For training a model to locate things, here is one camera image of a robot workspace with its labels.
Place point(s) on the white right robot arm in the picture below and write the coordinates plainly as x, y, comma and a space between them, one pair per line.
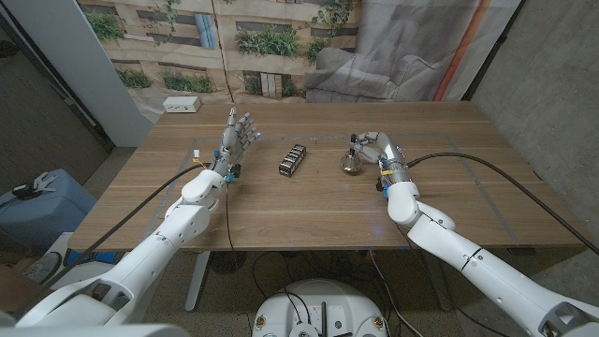
444, 238

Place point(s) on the black golf ball box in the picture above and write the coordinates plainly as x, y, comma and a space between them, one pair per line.
292, 160

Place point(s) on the brown cardboard box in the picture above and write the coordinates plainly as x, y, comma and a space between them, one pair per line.
18, 285

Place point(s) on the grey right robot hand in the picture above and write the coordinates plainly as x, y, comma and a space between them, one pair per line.
390, 154

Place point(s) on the black and white tool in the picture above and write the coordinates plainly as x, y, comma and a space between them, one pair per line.
35, 185

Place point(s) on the black round floor disc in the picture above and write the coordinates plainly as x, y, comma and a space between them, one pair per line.
228, 262

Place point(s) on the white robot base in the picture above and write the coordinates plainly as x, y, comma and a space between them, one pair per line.
318, 299

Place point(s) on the printed fabric backdrop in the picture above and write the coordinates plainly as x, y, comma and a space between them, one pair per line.
290, 51

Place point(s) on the grey table leg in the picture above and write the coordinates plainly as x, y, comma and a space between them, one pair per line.
199, 281
437, 281

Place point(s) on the white power strip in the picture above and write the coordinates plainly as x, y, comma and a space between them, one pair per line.
181, 104

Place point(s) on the white wheeled cart base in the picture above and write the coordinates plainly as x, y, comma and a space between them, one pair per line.
89, 271

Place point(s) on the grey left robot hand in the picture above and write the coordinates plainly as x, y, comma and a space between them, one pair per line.
230, 140

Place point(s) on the blue plastic container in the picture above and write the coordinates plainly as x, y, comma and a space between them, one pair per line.
51, 210

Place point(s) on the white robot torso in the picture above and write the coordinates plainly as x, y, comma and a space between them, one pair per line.
93, 331

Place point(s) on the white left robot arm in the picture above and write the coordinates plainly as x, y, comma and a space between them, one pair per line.
154, 253

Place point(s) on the white pillar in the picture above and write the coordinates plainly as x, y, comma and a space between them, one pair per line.
84, 61

